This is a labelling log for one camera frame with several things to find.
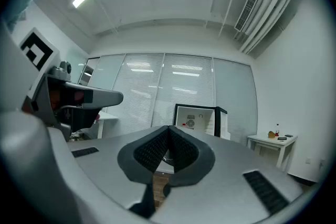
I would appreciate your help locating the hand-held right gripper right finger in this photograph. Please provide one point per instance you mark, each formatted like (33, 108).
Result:
(225, 191)

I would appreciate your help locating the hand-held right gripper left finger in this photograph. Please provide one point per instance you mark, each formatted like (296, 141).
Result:
(105, 165)

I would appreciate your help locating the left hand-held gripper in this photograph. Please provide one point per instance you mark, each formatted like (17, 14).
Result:
(39, 81)

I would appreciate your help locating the black mini fridge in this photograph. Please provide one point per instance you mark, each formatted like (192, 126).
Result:
(195, 115)

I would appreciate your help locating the white desk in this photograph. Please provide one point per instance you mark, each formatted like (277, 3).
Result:
(107, 116)

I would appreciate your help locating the white side table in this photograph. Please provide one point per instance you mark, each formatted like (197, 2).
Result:
(262, 139)

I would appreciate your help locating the brown cardboard box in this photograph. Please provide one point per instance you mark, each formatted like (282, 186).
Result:
(271, 134)

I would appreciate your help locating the black framed flat panel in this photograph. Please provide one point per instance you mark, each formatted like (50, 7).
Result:
(282, 138)

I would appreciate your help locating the clear bottle red label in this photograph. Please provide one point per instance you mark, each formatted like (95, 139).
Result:
(277, 131)

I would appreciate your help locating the white ceiling air vent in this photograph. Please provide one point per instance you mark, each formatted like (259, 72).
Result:
(246, 11)

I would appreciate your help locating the white ceiling pipe bundle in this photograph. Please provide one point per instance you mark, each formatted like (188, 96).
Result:
(273, 5)

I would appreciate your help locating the white wall socket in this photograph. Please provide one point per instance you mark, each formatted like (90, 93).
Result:
(321, 162)
(308, 160)

